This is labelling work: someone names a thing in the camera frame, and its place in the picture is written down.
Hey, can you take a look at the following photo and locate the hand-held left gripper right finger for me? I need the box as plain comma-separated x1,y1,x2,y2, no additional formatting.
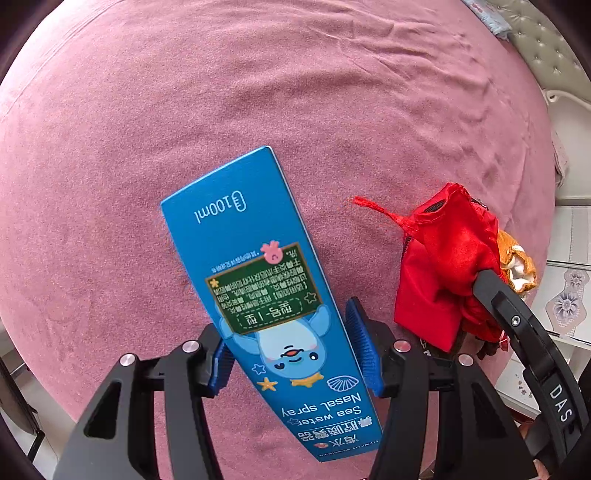
345,296,537,480

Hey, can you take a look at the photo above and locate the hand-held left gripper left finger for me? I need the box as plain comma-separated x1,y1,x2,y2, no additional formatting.
53,323,238,480

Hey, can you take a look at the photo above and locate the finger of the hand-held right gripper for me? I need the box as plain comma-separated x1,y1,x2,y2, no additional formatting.
470,269,561,384

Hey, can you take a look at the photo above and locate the red drawstring pouch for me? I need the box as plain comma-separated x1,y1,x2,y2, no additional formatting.
353,183,507,352

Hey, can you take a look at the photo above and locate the blue nasal spray box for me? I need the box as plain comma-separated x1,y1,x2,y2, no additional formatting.
160,146,385,463

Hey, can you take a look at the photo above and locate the orange and white cloth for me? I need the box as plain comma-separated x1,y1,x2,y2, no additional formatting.
495,229,537,293

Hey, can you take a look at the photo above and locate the pink bed sheet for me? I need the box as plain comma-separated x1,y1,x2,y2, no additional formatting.
0,0,561,480

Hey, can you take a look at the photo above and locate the grey tufted headboard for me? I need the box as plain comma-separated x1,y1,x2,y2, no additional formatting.
487,0,588,108

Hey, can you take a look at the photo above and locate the light blue patterned cloth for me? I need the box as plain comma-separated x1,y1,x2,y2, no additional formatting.
462,0,514,38

